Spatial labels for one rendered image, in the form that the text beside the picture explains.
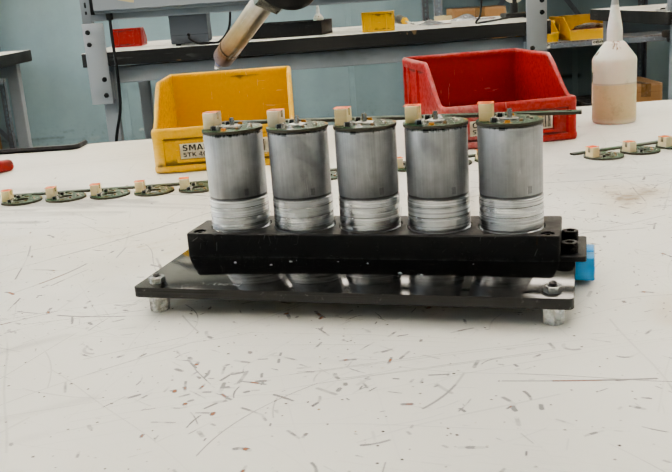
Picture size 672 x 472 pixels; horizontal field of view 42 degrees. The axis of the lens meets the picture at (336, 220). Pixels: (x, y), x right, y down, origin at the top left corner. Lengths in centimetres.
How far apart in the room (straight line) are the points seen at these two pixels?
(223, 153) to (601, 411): 18
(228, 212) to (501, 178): 11
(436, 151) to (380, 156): 2
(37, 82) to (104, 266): 453
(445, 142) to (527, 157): 3
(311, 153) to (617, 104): 40
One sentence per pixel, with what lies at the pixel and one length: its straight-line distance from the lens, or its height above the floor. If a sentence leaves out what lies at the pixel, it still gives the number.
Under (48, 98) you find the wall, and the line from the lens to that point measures 492.
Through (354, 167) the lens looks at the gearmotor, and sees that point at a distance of 33.
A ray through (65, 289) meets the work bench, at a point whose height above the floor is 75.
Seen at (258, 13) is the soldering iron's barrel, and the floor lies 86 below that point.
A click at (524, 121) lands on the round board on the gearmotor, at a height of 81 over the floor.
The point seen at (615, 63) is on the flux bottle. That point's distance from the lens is 70.
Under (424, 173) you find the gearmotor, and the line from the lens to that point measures 33.
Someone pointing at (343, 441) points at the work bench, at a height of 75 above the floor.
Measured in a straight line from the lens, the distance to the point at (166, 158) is 61.
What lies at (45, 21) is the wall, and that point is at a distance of 489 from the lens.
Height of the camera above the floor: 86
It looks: 14 degrees down
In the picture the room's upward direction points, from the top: 4 degrees counter-clockwise
